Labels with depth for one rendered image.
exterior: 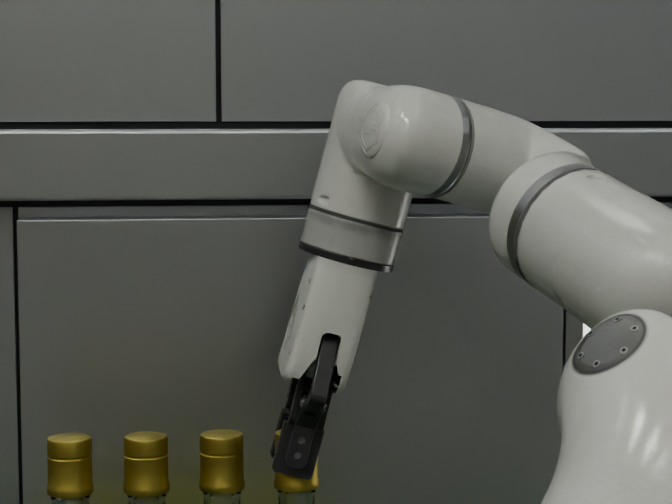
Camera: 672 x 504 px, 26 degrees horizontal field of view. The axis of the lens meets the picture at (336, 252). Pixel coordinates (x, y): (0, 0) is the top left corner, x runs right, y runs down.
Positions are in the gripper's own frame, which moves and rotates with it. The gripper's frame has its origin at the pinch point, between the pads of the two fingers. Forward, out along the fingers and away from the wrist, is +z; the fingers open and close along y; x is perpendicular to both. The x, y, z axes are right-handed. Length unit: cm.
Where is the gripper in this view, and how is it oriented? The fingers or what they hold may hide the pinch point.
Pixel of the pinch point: (296, 443)
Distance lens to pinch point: 114.8
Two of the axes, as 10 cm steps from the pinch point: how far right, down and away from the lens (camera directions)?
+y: 0.8, 1.0, -9.9
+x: 9.6, 2.5, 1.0
